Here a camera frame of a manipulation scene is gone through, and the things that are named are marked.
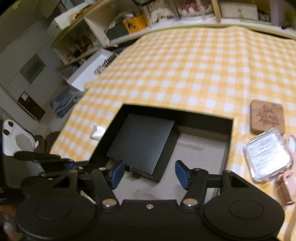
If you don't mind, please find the large black box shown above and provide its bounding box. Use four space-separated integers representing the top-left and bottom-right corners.
88 104 233 202

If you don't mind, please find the small black box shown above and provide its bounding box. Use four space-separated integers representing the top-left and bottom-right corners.
107 114 179 183

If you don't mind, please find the clear plastic square case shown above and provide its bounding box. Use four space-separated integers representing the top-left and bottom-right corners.
243 128 293 183

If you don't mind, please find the pink eyelash curler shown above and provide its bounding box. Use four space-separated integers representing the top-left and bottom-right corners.
276 134 295 206

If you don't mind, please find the white satin ribbon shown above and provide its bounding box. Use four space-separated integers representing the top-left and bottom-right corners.
90 126 106 141

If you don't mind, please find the folded denim cloth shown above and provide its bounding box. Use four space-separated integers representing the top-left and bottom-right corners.
50 86 84 118

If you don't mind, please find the carved wooden square coaster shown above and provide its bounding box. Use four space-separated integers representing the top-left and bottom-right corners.
250 99 285 135

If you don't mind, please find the white shallow box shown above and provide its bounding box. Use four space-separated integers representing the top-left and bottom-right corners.
66 49 117 92

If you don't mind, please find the pink patterned small case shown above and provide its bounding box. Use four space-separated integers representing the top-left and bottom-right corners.
93 66 104 76

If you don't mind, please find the yellow checkered tablecloth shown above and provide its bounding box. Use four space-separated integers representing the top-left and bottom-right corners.
49 24 296 241

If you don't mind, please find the white fan heater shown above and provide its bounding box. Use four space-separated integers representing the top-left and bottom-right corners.
2 120 39 156

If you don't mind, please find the small dark box on shelf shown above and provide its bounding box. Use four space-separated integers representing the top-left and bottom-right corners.
106 22 129 41

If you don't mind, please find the wooden shelf unit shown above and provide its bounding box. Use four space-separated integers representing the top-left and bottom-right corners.
51 1 295 66

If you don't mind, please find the yellow printed box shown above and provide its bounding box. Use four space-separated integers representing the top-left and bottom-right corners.
123 14 148 34

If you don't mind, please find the pink doll in clear case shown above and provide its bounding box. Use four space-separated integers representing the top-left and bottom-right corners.
174 0 214 21

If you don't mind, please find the white mini drawer chest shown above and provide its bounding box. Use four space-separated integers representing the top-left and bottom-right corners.
220 2 258 21

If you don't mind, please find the black spiral hair tie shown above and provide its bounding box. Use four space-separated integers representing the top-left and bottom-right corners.
101 53 117 69

